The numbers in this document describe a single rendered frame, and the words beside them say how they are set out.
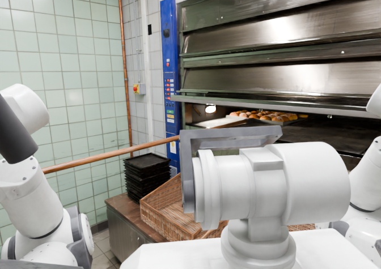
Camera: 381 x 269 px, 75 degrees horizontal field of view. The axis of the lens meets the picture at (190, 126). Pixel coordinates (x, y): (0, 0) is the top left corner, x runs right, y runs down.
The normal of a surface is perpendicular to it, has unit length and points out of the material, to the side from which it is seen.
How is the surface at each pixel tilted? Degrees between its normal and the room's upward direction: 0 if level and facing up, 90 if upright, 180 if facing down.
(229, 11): 90
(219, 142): 55
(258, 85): 70
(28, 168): 30
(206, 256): 0
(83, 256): 62
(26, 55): 90
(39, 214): 104
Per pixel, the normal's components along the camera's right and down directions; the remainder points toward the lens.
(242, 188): 0.08, -0.19
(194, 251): -0.03, -0.98
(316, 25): -0.70, -0.19
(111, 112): 0.68, 0.13
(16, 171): 0.07, -0.75
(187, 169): 0.07, -0.40
